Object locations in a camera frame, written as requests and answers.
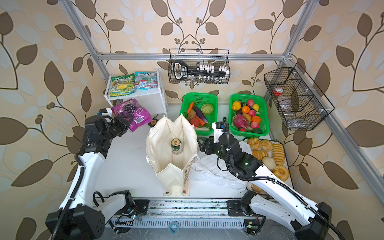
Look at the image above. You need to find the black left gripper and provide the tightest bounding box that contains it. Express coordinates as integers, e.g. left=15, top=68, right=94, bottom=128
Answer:
left=100, top=113, right=133, bottom=143

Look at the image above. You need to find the purple snack bag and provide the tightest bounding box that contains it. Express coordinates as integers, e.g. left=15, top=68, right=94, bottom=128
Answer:
left=112, top=99, right=153, bottom=132

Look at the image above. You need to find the green white drink can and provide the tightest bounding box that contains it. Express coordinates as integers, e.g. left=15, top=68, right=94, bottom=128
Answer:
left=171, top=138, right=183, bottom=155

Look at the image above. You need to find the cream floral tote bag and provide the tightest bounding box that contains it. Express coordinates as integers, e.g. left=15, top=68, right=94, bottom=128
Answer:
left=146, top=115, right=199, bottom=196

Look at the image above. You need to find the teal fruit candy bag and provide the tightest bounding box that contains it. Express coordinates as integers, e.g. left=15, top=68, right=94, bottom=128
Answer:
left=135, top=72, right=158, bottom=90

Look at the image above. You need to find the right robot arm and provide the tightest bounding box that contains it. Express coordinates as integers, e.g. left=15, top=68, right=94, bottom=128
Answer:
left=197, top=122, right=345, bottom=240

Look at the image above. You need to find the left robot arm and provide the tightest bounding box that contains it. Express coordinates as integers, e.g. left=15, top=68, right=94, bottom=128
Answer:
left=46, top=114, right=135, bottom=240

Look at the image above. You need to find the white radish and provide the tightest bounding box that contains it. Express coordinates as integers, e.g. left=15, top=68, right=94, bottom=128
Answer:
left=195, top=127, right=210, bottom=132

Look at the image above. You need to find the white plastic bag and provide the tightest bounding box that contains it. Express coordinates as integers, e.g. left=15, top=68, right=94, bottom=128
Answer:
left=189, top=151, right=247, bottom=191

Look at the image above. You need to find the orange carrot lower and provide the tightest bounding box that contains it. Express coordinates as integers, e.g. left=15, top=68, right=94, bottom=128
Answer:
left=196, top=116, right=206, bottom=127

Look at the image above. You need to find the orange carrot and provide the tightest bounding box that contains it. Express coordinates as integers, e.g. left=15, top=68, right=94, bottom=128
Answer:
left=187, top=102, right=195, bottom=114
left=196, top=116, right=206, bottom=127

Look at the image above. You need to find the red tomato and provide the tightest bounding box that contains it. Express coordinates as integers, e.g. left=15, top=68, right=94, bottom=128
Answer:
left=190, top=118, right=201, bottom=128

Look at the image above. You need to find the brown potato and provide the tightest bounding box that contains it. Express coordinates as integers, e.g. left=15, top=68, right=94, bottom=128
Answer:
left=187, top=110, right=197, bottom=121

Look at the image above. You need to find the purple eggplant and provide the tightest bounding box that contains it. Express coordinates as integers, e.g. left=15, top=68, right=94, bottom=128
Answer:
left=193, top=106, right=209, bottom=124

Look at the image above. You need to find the black yellow tape measure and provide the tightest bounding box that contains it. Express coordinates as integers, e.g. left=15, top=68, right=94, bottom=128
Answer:
left=148, top=115, right=159, bottom=128

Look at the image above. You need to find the green cabbage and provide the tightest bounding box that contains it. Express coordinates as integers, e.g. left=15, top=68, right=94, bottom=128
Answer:
left=201, top=104, right=215, bottom=116

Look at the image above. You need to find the orange carrot upper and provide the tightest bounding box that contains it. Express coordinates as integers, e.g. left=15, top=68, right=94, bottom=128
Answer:
left=187, top=102, right=195, bottom=114

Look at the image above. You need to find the yellow green apple tea bag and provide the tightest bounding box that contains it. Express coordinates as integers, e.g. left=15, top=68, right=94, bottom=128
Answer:
left=109, top=74, right=135, bottom=97

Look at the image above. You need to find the white shelf rack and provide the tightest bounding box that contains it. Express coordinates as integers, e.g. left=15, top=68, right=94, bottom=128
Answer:
left=104, top=69, right=168, bottom=117

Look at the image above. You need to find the pink dragon fruit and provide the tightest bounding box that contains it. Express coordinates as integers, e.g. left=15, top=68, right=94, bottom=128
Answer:
left=232, top=114, right=252, bottom=131

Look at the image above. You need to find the green vegetable basket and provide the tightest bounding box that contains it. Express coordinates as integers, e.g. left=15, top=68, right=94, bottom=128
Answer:
left=180, top=93, right=219, bottom=137

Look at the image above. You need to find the yellow lemon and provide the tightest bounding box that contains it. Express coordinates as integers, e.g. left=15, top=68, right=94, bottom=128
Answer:
left=232, top=101, right=242, bottom=111

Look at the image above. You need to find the orange fruit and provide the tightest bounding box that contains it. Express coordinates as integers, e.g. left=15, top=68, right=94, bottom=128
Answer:
left=242, top=106, right=250, bottom=114

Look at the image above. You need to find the bread tray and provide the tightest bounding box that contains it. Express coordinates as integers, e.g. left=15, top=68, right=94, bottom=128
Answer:
left=244, top=138, right=293, bottom=187

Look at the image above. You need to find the green fruit basket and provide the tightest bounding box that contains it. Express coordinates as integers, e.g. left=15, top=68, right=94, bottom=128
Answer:
left=229, top=94, right=270, bottom=138

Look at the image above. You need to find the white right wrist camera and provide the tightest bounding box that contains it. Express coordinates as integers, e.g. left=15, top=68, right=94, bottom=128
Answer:
left=212, top=121, right=226, bottom=138

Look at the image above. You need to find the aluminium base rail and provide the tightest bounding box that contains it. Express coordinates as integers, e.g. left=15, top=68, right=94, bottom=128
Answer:
left=101, top=197, right=307, bottom=230

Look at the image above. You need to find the black wire basket back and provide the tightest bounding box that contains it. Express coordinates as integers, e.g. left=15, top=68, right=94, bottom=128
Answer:
left=168, top=48, right=231, bottom=86

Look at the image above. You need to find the black wire basket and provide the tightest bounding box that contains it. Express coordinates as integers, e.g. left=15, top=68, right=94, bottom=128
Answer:
left=264, top=63, right=335, bottom=131
left=168, top=48, right=231, bottom=86

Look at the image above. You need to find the glazed ring bread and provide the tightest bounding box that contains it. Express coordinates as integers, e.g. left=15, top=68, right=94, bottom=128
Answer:
left=272, top=165, right=290, bottom=182

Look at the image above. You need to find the black wire basket right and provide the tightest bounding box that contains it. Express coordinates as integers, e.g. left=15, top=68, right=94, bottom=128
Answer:
left=264, top=63, right=335, bottom=131

